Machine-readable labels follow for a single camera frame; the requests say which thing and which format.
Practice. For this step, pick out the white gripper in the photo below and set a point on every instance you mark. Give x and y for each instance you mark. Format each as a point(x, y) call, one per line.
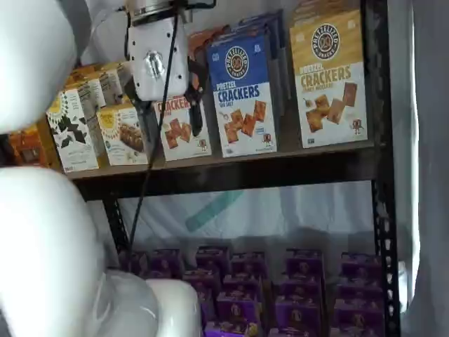
point(156, 52)

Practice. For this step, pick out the orange cheddar crackers box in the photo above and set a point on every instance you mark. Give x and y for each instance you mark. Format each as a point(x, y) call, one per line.
point(175, 137)

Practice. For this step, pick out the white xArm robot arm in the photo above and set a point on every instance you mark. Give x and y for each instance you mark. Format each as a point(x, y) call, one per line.
point(35, 245)

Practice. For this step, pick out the Simple Mills almond bar box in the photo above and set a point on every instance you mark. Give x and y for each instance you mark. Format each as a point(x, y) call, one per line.
point(119, 140)

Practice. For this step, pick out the grey white side curtain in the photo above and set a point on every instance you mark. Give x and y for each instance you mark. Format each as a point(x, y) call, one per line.
point(428, 140)

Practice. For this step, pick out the blue sea salt crackers box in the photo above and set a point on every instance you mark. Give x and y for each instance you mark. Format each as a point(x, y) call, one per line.
point(277, 70)
point(242, 105)
point(286, 52)

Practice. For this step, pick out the orange brown snack box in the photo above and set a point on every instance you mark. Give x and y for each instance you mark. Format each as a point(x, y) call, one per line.
point(28, 147)

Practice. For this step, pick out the purple Annie's snack box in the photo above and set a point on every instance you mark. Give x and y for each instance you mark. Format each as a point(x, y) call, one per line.
point(242, 286)
point(238, 309)
point(293, 332)
point(359, 288)
point(201, 281)
point(166, 263)
point(361, 265)
point(301, 289)
point(304, 263)
point(213, 258)
point(138, 263)
point(358, 319)
point(233, 330)
point(298, 312)
point(207, 310)
point(248, 263)

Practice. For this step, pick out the white backdrop sheet teal logo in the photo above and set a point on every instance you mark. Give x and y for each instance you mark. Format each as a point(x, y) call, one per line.
point(280, 210)

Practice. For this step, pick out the wooden shelf board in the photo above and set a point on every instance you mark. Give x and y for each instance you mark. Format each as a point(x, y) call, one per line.
point(291, 151)

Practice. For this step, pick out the yellow honey mustard crackers box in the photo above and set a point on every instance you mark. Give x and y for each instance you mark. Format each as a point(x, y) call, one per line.
point(315, 10)
point(329, 87)

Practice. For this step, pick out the Simple Mills sweet thins box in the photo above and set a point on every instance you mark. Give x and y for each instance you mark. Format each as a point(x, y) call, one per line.
point(108, 84)
point(122, 75)
point(73, 147)
point(91, 94)

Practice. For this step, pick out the black metal shelf rack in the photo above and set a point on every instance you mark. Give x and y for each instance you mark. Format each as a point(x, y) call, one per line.
point(245, 179)

